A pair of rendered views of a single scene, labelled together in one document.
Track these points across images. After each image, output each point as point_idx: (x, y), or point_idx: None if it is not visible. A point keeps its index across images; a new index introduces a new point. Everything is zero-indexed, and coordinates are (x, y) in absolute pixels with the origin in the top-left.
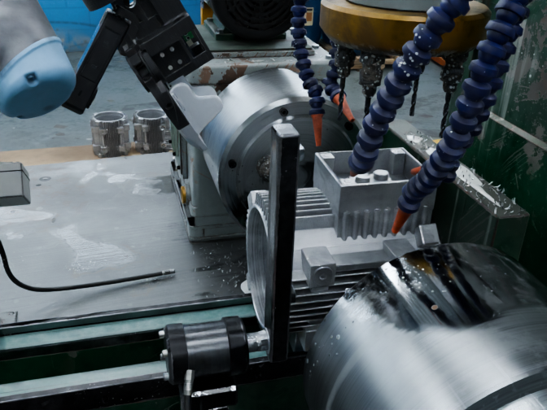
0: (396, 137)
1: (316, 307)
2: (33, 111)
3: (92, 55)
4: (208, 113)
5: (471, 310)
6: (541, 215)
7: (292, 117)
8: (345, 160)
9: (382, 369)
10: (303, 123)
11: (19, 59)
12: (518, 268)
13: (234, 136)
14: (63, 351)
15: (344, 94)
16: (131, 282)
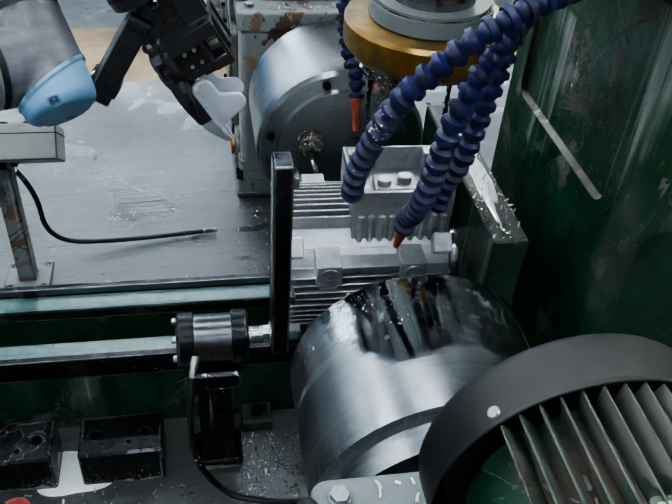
0: (436, 129)
1: (324, 304)
2: (57, 121)
3: (116, 54)
4: (231, 109)
5: (414, 344)
6: (562, 231)
7: (336, 91)
8: None
9: (335, 384)
10: (348, 98)
11: (43, 83)
12: (482, 303)
13: (274, 107)
14: (93, 316)
15: None
16: (170, 238)
